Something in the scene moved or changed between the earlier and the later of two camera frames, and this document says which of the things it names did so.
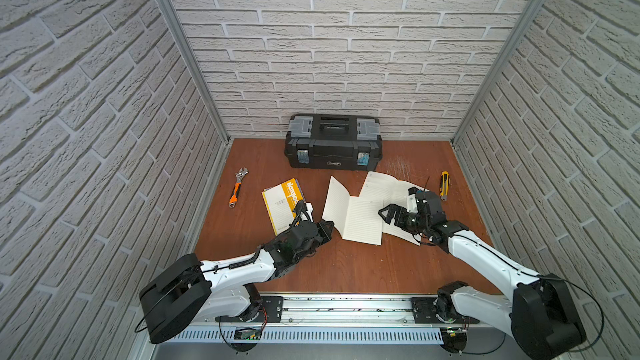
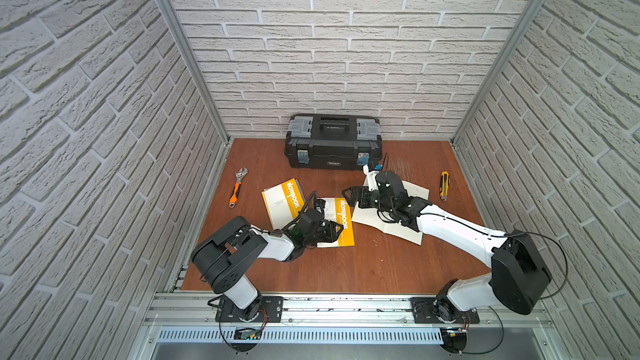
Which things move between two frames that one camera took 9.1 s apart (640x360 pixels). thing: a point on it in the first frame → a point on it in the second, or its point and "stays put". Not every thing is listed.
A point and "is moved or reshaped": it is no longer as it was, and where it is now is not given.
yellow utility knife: [444, 185] stays put
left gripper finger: [302, 207] → [322, 202]
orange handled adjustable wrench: [239, 174] stays put
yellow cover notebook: [356, 218] is moved or reshaped
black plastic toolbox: [333, 142] stays put
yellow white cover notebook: [281, 201] stays put
